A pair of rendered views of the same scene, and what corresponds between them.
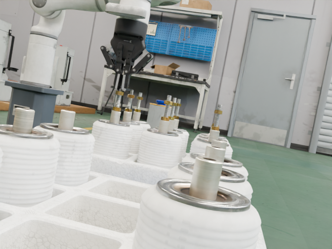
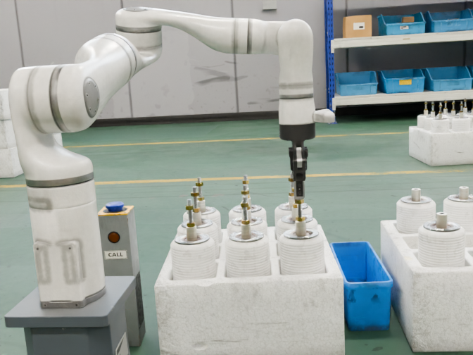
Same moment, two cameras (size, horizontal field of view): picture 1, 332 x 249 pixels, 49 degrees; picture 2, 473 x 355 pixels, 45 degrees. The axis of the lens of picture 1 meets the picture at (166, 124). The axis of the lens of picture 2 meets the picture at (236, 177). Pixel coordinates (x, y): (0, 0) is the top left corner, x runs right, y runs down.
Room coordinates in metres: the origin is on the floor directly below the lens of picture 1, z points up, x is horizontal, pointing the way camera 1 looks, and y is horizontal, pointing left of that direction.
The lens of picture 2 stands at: (1.10, 1.28, 0.62)
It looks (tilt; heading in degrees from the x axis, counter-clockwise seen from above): 11 degrees down; 265
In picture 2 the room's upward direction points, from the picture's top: 3 degrees counter-clockwise
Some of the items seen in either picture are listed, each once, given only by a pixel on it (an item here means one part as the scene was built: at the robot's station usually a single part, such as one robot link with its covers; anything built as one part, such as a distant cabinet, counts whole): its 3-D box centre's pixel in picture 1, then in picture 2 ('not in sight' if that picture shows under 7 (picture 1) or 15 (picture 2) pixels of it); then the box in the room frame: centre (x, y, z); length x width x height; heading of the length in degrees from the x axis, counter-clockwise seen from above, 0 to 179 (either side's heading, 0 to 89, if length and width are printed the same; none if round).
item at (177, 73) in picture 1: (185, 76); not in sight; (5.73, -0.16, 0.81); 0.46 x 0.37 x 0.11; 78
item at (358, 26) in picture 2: not in sight; (356, 27); (-0.63, -4.20, 0.89); 0.31 x 0.24 x 0.20; 78
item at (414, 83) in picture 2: not in sight; (400, 81); (-1.04, -4.16, 0.36); 0.50 x 0.38 x 0.21; 79
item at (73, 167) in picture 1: (55, 186); (440, 267); (0.56, 0.15, 0.16); 0.10 x 0.10 x 0.18
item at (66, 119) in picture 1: (66, 121); (441, 220); (0.56, 0.15, 0.26); 0.02 x 0.02 x 0.03
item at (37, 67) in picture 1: (39, 62); (67, 239); (1.27, 0.47, 0.39); 0.09 x 0.09 x 0.17; 78
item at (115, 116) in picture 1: (114, 118); (300, 228); (0.86, 0.12, 0.26); 0.02 x 0.02 x 0.03
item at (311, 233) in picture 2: (113, 123); (300, 234); (0.86, 0.12, 0.25); 0.08 x 0.08 x 0.01
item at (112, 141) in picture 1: (106, 160); (303, 274); (0.86, 0.12, 0.16); 0.10 x 0.10 x 0.18
